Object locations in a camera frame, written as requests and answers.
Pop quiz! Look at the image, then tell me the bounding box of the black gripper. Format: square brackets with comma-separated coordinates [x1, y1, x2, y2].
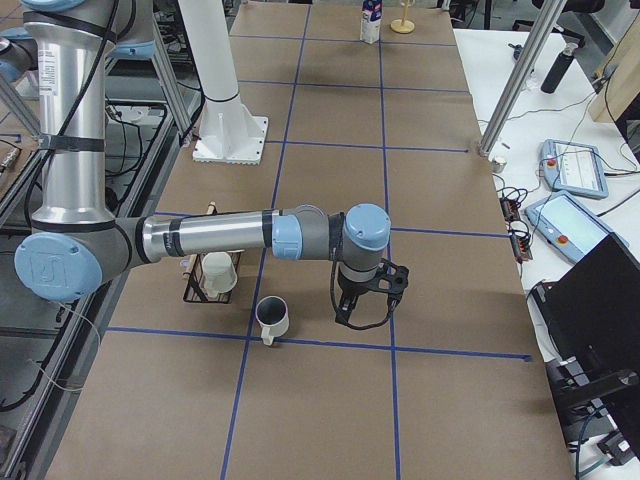
[334, 258, 409, 324]

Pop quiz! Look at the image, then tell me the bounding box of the white mug dark interior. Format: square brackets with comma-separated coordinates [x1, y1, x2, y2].
[255, 296, 290, 346]

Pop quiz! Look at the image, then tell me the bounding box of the blue white milk carton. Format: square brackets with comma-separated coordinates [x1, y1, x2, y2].
[360, 0, 382, 44]

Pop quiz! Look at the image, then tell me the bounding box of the white cup on rack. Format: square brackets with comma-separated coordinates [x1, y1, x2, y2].
[201, 252, 237, 297]

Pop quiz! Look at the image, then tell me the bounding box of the wooden cup tree stand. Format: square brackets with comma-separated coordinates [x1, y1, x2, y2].
[390, 0, 415, 34]

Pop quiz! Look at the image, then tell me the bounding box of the small metal cylinder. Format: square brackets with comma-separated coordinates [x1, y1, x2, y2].
[491, 156, 507, 174]

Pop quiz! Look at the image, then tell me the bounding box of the near teach pendant tablet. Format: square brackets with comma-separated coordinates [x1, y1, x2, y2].
[525, 191, 614, 264]

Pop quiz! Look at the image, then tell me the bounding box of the teach pendant tablet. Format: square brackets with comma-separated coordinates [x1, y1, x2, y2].
[540, 139, 609, 199]
[525, 191, 614, 264]

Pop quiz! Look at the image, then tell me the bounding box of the black laptop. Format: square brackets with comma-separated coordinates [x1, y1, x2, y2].
[532, 233, 639, 454]

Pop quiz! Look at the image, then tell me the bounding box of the far teach pendant tablet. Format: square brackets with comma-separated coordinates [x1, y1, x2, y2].
[540, 139, 609, 199]

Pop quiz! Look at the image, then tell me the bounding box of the black water bottle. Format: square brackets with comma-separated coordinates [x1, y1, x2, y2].
[540, 43, 578, 94]

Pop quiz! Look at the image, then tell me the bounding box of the black wire cup rack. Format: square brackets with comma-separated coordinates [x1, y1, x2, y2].
[182, 250, 243, 304]

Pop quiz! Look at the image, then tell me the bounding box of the white camera pillar with base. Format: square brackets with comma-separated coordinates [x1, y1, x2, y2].
[179, 0, 269, 165]

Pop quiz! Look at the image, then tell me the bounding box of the aluminium frame post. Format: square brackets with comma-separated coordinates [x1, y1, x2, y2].
[478, 0, 566, 158]

